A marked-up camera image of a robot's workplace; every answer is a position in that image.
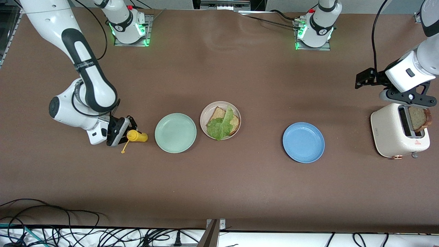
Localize smooth black table cable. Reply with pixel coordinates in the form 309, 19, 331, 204
269, 10, 298, 22

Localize braided black table cable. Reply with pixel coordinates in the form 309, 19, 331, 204
240, 14, 299, 29

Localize grey metal equipment box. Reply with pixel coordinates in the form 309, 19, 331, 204
192, 0, 266, 12

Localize beige round plate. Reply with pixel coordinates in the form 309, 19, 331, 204
200, 101, 241, 140

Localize brown bread slice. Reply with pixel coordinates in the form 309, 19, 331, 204
207, 106, 240, 136
408, 106, 432, 133

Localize cream white toaster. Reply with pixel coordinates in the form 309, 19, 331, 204
370, 101, 431, 160

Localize light green round plate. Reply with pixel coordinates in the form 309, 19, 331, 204
154, 113, 197, 153

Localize teal cable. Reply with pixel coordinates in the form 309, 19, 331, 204
0, 223, 45, 247

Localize grey metal bracket post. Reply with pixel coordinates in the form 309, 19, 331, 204
197, 219, 227, 247

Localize blue round plate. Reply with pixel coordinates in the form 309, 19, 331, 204
282, 122, 325, 164

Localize yellow mustard squeeze bottle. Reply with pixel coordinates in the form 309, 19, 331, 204
121, 130, 149, 154

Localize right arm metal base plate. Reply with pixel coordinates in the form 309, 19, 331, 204
113, 14, 154, 47

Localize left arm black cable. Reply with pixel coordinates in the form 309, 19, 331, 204
372, 0, 391, 72

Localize long looping black cable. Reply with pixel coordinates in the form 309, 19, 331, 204
0, 198, 103, 247

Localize green lettuce leaf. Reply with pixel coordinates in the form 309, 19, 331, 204
206, 107, 235, 141

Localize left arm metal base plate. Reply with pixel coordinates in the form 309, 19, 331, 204
293, 19, 332, 51

